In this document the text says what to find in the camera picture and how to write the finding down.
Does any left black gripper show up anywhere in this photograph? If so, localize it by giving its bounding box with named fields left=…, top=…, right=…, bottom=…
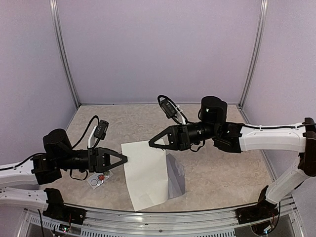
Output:
left=56, top=146, right=129, bottom=173

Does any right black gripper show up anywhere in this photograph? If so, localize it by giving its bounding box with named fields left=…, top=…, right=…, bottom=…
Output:
left=148, top=121, right=219, bottom=151

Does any grey envelope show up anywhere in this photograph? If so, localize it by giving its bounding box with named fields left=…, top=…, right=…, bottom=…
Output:
left=166, top=154, right=186, bottom=199

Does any beige letter paper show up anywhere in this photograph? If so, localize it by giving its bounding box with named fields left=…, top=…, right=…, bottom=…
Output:
left=121, top=141, right=168, bottom=211

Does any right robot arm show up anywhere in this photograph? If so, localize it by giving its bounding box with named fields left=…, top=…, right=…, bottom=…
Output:
left=149, top=95, right=316, bottom=219

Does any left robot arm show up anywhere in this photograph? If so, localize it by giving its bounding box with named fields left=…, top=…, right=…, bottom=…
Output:
left=0, top=129, right=128, bottom=220

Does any sticker sheet with seals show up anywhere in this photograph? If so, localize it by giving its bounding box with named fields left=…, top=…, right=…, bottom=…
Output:
left=86, top=170, right=113, bottom=190

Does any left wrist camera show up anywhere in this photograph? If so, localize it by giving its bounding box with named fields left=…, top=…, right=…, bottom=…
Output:
left=87, top=120, right=109, bottom=148

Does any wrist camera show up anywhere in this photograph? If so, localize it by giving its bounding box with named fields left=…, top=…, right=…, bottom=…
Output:
left=158, top=95, right=188, bottom=125
left=87, top=120, right=109, bottom=148

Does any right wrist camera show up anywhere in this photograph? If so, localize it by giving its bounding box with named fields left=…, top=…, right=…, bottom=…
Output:
left=158, top=95, right=188, bottom=125

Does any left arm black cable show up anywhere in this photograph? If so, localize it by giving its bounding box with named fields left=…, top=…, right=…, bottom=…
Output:
left=69, top=115, right=101, bottom=180

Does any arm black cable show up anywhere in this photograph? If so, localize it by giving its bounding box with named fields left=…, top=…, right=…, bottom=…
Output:
left=157, top=94, right=205, bottom=153
left=69, top=115, right=101, bottom=180

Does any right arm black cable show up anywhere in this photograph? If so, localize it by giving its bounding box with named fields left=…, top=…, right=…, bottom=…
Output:
left=157, top=94, right=205, bottom=153

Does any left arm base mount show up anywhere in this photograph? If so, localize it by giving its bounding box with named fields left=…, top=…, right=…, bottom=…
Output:
left=42, top=188, right=86, bottom=225

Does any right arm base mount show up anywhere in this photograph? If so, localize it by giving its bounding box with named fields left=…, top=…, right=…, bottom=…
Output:
left=236, top=186, right=279, bottom=224

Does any front aluminium rail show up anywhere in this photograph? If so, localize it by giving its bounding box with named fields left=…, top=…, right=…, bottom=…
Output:
left=18, top=197, right=304, bottom=237

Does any right aluminium frame post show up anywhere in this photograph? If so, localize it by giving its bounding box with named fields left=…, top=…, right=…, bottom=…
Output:
left=238, top=0, right=269, bottom=110

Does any aluminium frame post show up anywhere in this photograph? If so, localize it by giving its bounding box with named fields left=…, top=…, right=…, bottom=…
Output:
left=238, top=0, right=269, bottom=110
left=49, top=0, right=81, bottom=109

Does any left aluminium frame post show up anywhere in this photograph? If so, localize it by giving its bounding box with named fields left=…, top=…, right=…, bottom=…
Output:
left=49, top=0, right=81, bottom=109

